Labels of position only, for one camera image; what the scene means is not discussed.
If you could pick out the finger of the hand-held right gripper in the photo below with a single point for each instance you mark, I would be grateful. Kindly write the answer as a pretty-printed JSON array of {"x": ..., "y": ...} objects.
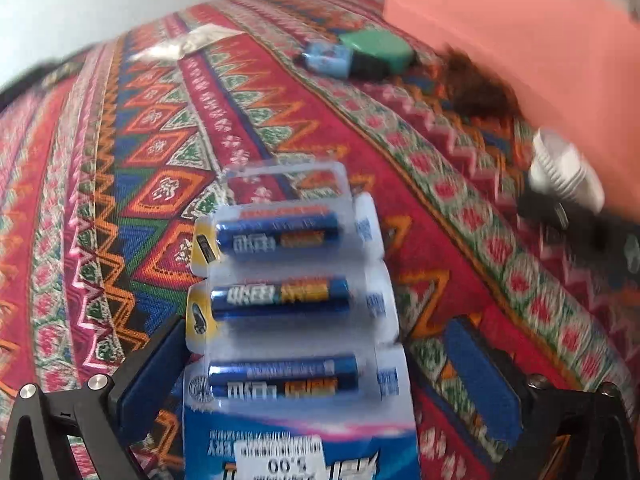
[{"x": 590, "y": 232}]

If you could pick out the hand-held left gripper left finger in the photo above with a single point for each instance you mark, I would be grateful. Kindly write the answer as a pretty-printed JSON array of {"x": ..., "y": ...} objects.
[{"x": 150, "y": 385}]

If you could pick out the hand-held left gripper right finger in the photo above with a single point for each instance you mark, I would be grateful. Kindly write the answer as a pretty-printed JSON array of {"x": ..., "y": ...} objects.
[{"x": 480, "y": 385}]

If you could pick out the white ribbed cup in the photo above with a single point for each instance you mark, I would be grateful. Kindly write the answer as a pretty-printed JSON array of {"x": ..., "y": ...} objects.
[{"x": 565, "y": 170}]

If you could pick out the blue battery blister pack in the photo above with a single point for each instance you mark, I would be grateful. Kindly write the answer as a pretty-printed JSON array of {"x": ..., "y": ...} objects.
[{"x": 280, "y": 300}]

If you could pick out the orange cardboard box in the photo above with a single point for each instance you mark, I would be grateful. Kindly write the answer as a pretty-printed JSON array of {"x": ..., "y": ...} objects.
[{"x": 525, "y": 35}]

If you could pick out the patterned woven tablecloth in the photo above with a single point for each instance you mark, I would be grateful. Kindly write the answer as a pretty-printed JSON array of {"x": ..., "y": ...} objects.
[{"x": 100, "y": 210}]

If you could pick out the green round container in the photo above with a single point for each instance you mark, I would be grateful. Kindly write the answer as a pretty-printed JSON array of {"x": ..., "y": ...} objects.
[{"x": 380, "y": 47}]

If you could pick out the clear plastic packet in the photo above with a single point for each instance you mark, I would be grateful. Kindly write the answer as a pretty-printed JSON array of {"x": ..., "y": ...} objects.
[{"x": 195, "y": 42}]

